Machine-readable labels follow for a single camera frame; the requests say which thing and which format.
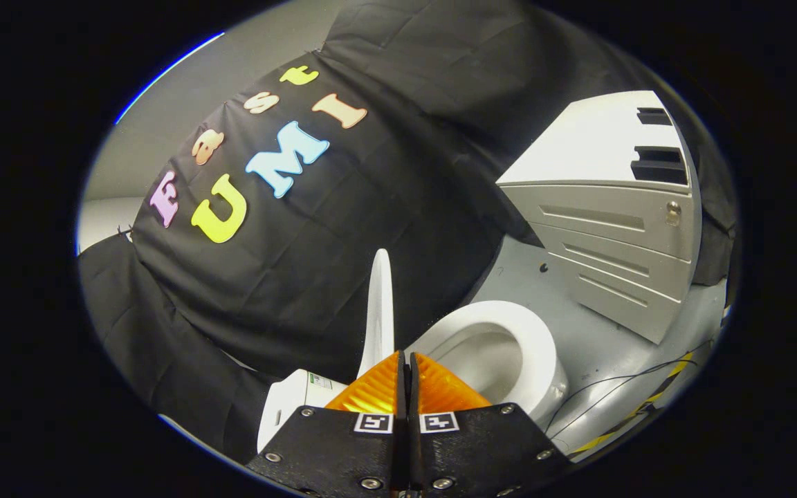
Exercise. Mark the yellow black hazard tape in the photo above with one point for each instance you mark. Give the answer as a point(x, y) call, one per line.
point(647, 404)

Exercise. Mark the white toilet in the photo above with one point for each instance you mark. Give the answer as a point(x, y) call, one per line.
point(533, 346)

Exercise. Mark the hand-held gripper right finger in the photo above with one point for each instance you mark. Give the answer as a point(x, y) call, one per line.
point(481, 449)

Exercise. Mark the white toilet lid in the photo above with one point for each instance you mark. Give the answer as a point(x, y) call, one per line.
point(379, 311)

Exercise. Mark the white drawer cabinet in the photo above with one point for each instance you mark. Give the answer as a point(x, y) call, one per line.
point(599, 200)

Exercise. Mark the black backdrop cloth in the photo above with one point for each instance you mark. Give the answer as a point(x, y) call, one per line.
point(371, 221)

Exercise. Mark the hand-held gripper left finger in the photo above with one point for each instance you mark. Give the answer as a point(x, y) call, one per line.
point(333, 449)

